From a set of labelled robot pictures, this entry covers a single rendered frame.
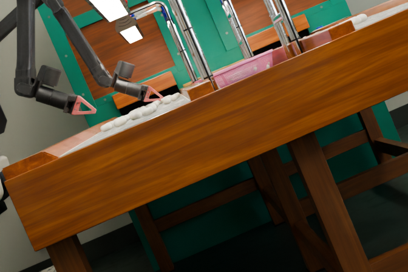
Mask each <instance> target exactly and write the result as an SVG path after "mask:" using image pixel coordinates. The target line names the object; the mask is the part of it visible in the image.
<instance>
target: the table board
mask: <svg viewBox="0 0 408 272"><path fill-rule="evenodd" d="M407 91H408V8H407V9H405V10H402V11H400V12H398V13H396V14H393V15H391V16H388V17H386V18H384V19H381V20H379V21H377V22H374V23H372V24H370V25H367V26H365V27H363V28H361V29H358V30H355V31H354V32H351V33H349V34H346V35H344V36H342V37H340V38H337V39H334V40H333V41H330V42H328V43H325V44H323V45H321V46H319V47H316V48H314V49H311V50H309V51H307V52H304V53H302V54H300V55H298V56H295V57H293V58H290V59H288V60H286V61H284V62H281V63H279V64H277V65H275V66H272V67H269V68H267V69H265V70H263V71H260V72H258V73H255V74H254V75H251V76H248V77H246V78H244V79H242V80H239V81H237V82H235V83H233V84H230V85H228V86H225V87H223V88H221V89H218V90H216V91H214V92H211V93H209V94H207V95H204V96H202V97H200V98H197V99H195V100H192V101H190V102H188V103H186V104H183V105H181V106H179V107H177V108H174V109H172V110H169V111H167V112H165V113H163V114H160V115H158V116H156V117H153V118H151V119H148V120H146V121H144V122H142V123H139V124H136V125H135V126H132V127H130V128H127V129H125V130H123V131H121V132H118V133H116V134H114V135H111V136H109V137H106V138H104V139H102V140H100V141H97V142H95V143H92V144H90V145H88V146H85V147H83V148H81V149H79V150H77V151H74V152H71V153H69V154H67V155H65V156H62V157H60V158H58V159H56V160H53V161H50V162H48V163H46V164H44V165H41V166H39V167H37V168H35V169H32V170H30V171H27V172H25V173H23V174H20V175H18V176H16V177H14V178H11V179H9V180H6V181H5V182H4V184H5V187H6V189H7V191H8V193H9V196H10V198H11V200H12V202H13V204H14V206H15V209H16V211H17V213H18V216H19V218H20V220H21V222H22V225H23V227H24V229H25V231H26V233H27V235H28V238H29V240H30V242H31V244H32V247H33V249H34V251H39V250H41V249H43V248H45V247H48V246H50V245H53V244H54V243H57V242H60V241H62V240H64V239H66V238H68V237H71V236H74V235H76V234H78V233H80V232H83V231H85V230H88V229H89V228H92V227H94V226H97V225H99V224H101V223H103V222H106V221H108V220H110V219H113V218H115V217H117V216H120V215H122V214H124V213H127V212H129V211H132V210H133V209H135V208H138V207H140V206H143V205H145V204H147V203H150V202H152V201H154V200H157V199H159V198H161V197H164V196H166V195H168V194H170V193H173V192H175V191H178V190H179V189H182V188H184V187H187V186H189V185H191V184H193V183H196V182H198V181H201V180H203V179H205V178H207V177H210V176H212V175H214V174H217V173H219V172H221V171H224V170H226V169H228V168H231V167H233V166H235V165H238V164H240V163H242V162H245V161H247V160H249V159H251V158H254V157H256V156H258V155H260V154H263V153H265V152H268V151H270V150H272V149H274V148H277V147H279V146H282V145H284V144H286V143H288V142H291V141H293V140H295V139H297V138H300V137H303V136H305V135H307V134H309V133H311V132H314V131H316V130H318V129H321V128H323V127H326V126H328V125H330V124H332V123H335V122H337V121H339V120H341V119H344V118H346V117H349V116H351V115H353V114H355V113H358V112H360V111H363V110H364V109H367V108H369V107H372V106H374V105H376V104H378V103H381V102H383V101H386V100H388V99H390V98H392V97H395V96H397V95H399V94H402V93H404V92H407Z"/></svg>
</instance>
